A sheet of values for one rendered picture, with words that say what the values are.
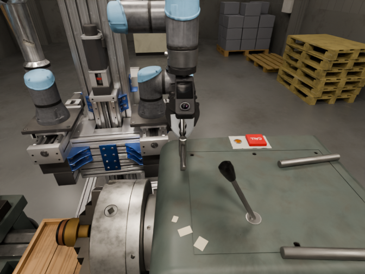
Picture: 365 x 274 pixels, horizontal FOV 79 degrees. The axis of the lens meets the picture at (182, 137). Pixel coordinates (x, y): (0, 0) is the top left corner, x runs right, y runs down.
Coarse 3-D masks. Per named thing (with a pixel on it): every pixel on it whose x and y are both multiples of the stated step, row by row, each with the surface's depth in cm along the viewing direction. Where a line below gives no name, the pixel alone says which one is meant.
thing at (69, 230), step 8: (64, 224) 67; (72, 224) 67; (56, 232) 66; (64, 232) 66; (72, 232) 65; (80, 232) 66; (88, 232) 67; (56, 240) 66; (64, 240) 66; (72, 240) 65
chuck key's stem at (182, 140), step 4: (180, 136) 61; (184, 136) 61; (180, 140) 60; (184, 140) 60; (180, 144) 61; (184, 144) 61; (180, 148) 62; (180, 152) 63; (180, 156) 63; (180, 160) 65; (180, 164) 65; (180, 168) 66
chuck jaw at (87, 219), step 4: (96, 188) 69; (100, 188) 69; (92, 192) 67; (96, 192) 67; (92, 196) 67; (96, 196) 67; (92, 200) 67; (96, 200) 67; (88, 204) 67; (92, 204) 67; (88, 208) 67; (92, 208) 67; (84, 212) 69; (88, 212) 67; (92, 212) 67; (80, 216) 67; (84, 216) 67; (88, 216) 67; (92, 216) 67; (80, 220) 67; (84, 220) 67; (88, 220) 67; (80, 224) 67; (84, 224) 67; (88, 224) 67
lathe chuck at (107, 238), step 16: (112, 192) 62; (128, 192) 62; (96, 208) 58; (128, 208) 58; (96, 224) 56; (112, 224) 56; (96, 240) 54; (112, 240) 54; (96, 256) 54; (112, 256) 54; (96, 272) 54; (112, 272) 54
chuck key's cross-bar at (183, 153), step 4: (180, 120) 69; (180, 124) 68; (180, 128) 67; (180, 132) 66; (184, 148) 60; (184, 152) 58; (184, 156) 57; (184, 160) 55; (184, 164) 54; (184, 168) 54
